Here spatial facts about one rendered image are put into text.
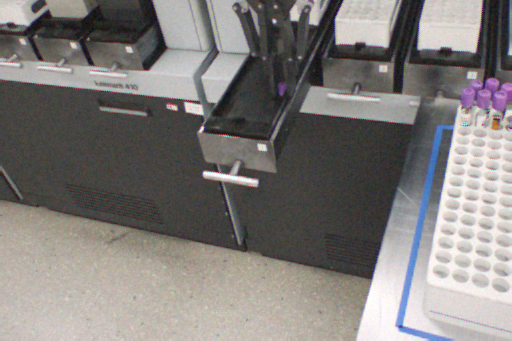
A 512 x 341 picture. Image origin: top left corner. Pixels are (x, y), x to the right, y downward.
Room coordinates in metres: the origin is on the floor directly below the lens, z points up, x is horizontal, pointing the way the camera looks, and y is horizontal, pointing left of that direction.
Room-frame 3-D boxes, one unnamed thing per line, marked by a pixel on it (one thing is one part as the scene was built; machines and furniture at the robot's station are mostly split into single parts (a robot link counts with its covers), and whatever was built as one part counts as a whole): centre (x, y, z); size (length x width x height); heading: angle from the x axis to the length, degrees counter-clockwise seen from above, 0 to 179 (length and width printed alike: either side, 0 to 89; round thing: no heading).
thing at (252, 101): (0.93, -0.11, 0.78); 0.73 x 0.14 x 0.09; 153
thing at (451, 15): (0.89, -0.44, 0.83); 0.30 x 0.10 x 0.06; 153
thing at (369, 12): (0.96, -0.30, 0.83); 0.30 x 0.10 x 0.06; 153
